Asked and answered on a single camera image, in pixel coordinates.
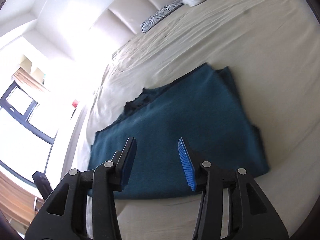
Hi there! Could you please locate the dark teal knit sweater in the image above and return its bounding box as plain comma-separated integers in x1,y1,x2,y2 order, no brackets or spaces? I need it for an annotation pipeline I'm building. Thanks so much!
88,64,269,199

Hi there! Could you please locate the wooden chair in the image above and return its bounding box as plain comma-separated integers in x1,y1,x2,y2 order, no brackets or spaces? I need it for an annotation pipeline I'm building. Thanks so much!
0,172,44,228

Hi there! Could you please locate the dark framed window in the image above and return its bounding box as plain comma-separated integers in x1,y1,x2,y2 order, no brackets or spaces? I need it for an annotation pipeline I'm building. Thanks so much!
1,81,55,185

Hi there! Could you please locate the red box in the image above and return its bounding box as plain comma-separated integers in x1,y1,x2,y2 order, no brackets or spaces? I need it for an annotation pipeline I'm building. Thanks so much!
72,100,78,108

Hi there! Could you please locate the brown curtain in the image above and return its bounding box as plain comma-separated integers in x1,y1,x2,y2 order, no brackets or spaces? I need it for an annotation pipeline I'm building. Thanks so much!
12,67,47,91

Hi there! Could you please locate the cream padded headboard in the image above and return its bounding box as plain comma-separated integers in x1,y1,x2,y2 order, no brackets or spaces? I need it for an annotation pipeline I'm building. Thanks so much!
94,0,173,47

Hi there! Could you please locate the bed with beige sheet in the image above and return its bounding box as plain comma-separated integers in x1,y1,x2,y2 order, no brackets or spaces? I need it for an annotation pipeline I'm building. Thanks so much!
72,0,319,235

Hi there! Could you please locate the zebra print pillow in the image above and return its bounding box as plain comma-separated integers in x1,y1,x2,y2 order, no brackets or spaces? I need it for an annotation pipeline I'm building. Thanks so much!
140,0,183,33

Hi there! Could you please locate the white wall shelf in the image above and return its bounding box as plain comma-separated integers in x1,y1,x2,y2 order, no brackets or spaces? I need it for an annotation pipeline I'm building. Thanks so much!
20,56,46,85

